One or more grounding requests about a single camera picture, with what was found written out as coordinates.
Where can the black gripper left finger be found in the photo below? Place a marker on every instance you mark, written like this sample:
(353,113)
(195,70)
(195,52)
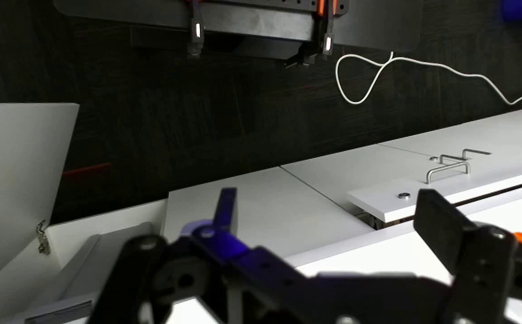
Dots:
(215,238)

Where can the orange black left clamp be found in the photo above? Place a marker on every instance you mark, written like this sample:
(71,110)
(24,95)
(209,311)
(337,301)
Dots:
(197,29)

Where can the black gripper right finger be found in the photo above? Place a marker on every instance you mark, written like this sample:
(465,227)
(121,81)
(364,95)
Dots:
(476,256)

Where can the metal drawer handle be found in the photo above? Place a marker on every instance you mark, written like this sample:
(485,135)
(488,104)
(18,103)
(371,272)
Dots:
(431,173)

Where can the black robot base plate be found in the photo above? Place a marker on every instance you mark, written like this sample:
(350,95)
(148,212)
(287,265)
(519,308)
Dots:
(267,18)

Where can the orange black clamp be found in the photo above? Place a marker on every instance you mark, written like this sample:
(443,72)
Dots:
(197,29)
(321,43)

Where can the orange black right clamp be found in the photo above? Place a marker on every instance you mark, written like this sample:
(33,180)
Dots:
(321,43)

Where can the metal cabinet door handle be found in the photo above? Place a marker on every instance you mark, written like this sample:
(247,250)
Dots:
(463,155)

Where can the white open cabinet door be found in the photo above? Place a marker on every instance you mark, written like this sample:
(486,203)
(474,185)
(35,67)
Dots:
(35,139)

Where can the white drawer front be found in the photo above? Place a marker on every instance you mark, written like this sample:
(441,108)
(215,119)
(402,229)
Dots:
(396,200)

